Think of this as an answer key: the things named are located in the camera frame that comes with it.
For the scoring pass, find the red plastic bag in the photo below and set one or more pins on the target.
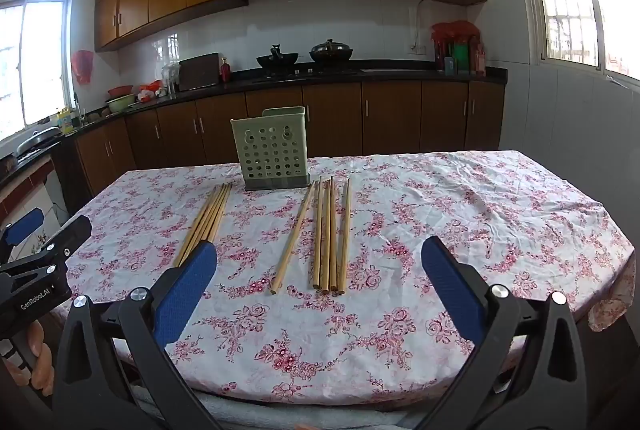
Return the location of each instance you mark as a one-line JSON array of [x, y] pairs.
[[82, 65]]

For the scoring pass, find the gas stove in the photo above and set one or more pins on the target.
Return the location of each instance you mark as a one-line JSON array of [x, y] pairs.
[[305, 72]]

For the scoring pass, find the dark brown cutting board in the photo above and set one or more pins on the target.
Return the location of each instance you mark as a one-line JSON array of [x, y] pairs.
[[200, 72]]

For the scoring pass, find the grey pan lid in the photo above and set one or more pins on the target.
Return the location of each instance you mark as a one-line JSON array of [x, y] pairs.
[[37, 138]]

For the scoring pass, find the yellow bottle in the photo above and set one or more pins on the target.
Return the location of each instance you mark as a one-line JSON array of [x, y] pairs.
[[64, 122]]

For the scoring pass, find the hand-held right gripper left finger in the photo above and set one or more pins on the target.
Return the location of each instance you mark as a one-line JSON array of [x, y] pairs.
[[185, 290]]

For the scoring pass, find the green basin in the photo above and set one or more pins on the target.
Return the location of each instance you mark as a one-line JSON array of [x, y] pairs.
[[120, 103]]

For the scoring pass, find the glass cups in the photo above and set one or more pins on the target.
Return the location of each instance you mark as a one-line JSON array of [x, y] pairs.
[[170, 79]]

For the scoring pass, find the black kitchen countertop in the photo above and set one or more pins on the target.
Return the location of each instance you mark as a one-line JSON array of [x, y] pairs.
[[425, 73]]

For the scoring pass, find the person's left hand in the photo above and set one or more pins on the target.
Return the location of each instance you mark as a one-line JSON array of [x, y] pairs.
[[40, 360]]

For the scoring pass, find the small kitchen window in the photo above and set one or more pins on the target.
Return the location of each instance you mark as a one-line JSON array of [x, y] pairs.
[[35, 59]]

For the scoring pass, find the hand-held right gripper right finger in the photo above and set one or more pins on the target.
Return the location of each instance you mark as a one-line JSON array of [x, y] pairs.
[[452, 290]]

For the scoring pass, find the white underlay cloth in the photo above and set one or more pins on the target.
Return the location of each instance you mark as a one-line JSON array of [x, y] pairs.
[[300, 415]]

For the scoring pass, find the red and white bag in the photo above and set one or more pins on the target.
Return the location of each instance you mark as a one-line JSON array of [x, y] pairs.
[[150, 88]]

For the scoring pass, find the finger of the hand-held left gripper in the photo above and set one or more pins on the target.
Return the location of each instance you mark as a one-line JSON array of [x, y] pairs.
[[70, 237], [22, 225]]

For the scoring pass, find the green perforated utensil holder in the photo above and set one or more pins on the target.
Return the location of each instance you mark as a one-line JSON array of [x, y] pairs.
[[270, 154]]

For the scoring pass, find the red bottle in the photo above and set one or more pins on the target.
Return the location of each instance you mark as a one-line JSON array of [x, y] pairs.
[[225, 72]]

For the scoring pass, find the bundle of wooden chopsticks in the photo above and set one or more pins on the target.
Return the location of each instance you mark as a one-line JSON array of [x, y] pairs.
[[210, 220]]

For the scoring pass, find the red basin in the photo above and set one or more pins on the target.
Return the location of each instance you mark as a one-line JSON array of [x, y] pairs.
[[119, 90]]

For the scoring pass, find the metal faucet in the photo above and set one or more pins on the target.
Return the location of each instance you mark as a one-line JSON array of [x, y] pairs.
[[77, 107]]

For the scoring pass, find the wooden base cabinets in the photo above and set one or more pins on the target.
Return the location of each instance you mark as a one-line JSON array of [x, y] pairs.
[[390, 119]]

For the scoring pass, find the red floral tablecloth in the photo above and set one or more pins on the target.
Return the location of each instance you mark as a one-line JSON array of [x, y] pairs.
[[400, 220]]

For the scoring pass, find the wall socket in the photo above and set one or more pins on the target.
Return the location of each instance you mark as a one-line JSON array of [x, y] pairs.
[[416, 49]]

